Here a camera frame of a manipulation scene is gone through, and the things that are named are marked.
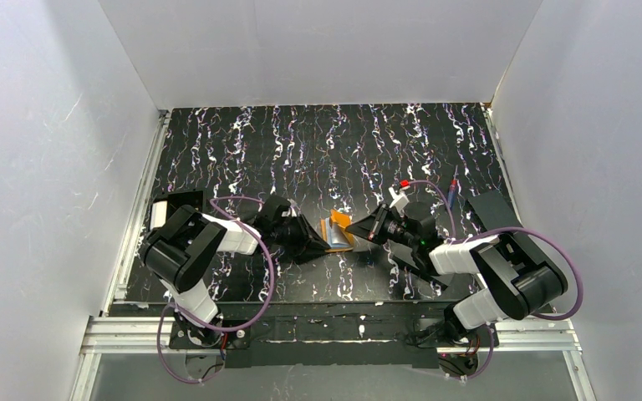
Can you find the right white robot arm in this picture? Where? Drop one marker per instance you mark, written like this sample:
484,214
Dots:
519,280

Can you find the orange card holder wallet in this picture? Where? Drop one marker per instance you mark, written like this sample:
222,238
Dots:
333,232

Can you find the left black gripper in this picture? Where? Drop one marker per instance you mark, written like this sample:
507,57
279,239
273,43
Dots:
293,236

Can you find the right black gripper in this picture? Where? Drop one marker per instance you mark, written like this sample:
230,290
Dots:
382,230

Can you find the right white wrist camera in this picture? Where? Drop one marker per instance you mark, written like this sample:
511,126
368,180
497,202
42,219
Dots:
399,199

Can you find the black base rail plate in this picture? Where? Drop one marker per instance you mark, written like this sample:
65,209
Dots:
332,333

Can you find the blue red screwdriver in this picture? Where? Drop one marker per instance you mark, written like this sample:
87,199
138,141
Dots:
451,193

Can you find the black flat slab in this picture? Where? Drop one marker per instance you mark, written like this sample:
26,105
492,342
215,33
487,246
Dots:
402,257

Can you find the white block in box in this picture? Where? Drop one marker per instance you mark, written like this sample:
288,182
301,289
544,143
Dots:
158,214

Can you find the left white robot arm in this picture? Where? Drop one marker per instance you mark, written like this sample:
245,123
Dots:
182,241

